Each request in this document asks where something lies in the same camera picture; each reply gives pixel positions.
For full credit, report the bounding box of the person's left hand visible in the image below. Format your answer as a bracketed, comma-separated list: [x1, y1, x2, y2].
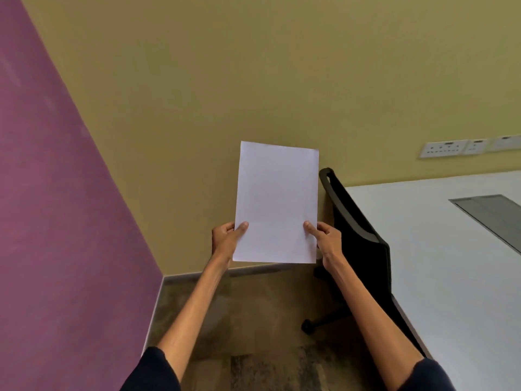
[211, 221, 249, 262]

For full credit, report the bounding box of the white wall socket plate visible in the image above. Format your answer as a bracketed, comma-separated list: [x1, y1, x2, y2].
[488, 135, 521, 153]

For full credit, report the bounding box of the white table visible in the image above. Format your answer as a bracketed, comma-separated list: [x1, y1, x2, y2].
[342, 171, 521, 391]

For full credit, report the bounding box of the person's right forearm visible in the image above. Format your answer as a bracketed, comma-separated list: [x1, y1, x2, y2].
[322, 252, 425, 390]

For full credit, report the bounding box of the person's left forearm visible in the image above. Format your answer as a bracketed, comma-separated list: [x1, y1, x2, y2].
[157, 253, 232, 381]

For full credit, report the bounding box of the black office chair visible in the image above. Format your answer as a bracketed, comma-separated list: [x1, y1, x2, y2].
[301, 168, 432, 360]

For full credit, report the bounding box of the dark blue left sleeve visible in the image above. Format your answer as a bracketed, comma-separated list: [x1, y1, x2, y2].
[120, 347, 181, 391]

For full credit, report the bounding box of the dark blue right sleeve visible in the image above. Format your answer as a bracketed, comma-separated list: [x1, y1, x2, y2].
[396, 357, 457, 391]

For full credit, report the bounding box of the wide white wall socket panel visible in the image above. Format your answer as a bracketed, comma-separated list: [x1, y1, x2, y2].
[419, 140, 469, 159]

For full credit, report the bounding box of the white paper sheet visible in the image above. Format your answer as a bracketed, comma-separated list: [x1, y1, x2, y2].
[232, 141, 320, 264]

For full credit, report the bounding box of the person's right hand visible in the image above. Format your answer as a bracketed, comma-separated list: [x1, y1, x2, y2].
[303, 221, 343, 272]

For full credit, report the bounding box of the dark blue sleeve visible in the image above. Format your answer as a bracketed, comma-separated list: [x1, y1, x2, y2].
[120, 347, 181, 391]
[396, 357, 457, 391]

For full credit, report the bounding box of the grey table cable hatch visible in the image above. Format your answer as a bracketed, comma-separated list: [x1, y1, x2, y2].
[449, 194, 521, 255]

